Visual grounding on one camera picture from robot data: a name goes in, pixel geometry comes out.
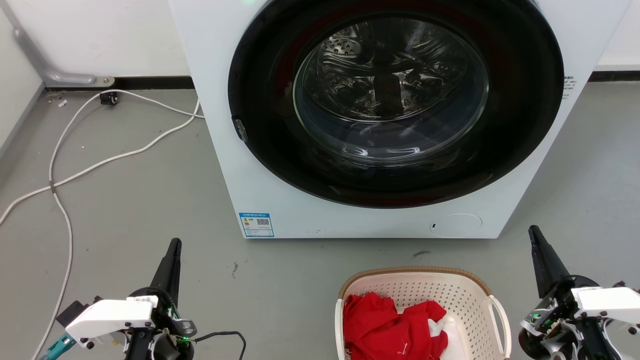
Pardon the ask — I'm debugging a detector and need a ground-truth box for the grey wall pipe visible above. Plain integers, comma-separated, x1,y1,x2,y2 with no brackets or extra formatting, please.
0,4,116,89

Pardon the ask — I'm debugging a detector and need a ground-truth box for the round white filter cover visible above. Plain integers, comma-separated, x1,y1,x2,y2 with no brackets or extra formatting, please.
429,213,483,239

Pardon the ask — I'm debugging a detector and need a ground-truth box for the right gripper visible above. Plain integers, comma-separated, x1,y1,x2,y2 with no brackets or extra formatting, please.
518,225,626,360

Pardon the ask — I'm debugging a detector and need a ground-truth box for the white looped hose cable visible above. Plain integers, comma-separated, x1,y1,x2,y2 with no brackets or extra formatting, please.
31,89,205,360

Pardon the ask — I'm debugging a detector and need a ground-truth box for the white garment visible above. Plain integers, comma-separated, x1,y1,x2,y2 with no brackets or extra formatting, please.
427,315,472,360

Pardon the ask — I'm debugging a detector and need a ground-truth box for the blue energy label sticker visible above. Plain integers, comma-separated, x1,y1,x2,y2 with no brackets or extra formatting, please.
238,212,275,238

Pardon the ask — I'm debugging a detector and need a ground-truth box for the black round washer door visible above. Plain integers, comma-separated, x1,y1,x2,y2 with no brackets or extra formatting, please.
227,0,565,209

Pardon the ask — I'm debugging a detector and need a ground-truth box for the red garment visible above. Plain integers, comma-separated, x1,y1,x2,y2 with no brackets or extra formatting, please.
342,292,449,360

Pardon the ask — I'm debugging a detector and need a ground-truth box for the long white power cable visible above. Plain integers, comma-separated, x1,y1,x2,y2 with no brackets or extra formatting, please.
0,98,201,227

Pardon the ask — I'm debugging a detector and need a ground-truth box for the cream perforated laundry basket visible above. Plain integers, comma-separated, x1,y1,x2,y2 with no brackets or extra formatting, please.
335,266,512,360

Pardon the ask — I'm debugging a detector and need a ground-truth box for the white front-loading washing machine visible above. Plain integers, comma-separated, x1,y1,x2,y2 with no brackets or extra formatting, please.
167,0,634,240

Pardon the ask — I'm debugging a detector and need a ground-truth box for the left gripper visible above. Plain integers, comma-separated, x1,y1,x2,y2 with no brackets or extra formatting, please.
123,238,198,360

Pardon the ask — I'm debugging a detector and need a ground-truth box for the thin black left gripper cable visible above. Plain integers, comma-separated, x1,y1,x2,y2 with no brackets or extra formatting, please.
192,330,248,360

